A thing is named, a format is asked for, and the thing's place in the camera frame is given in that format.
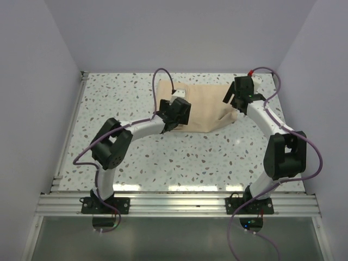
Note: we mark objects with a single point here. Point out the beige cloth wrap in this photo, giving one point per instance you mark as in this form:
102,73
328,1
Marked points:
208,112

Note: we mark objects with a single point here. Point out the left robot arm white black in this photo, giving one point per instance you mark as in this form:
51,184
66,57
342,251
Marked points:
110,145

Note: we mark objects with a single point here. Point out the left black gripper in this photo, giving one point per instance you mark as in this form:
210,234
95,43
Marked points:
163,105

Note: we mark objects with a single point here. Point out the aluminium front rail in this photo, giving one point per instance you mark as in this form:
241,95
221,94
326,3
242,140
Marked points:
179,204

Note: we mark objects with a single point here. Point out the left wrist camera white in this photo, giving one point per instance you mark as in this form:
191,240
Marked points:
179,93

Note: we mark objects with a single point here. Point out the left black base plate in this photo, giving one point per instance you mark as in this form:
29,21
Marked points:
91,205

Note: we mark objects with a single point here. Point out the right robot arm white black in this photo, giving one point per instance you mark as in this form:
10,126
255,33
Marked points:
285,154

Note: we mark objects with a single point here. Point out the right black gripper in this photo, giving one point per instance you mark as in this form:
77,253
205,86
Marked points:
228,97

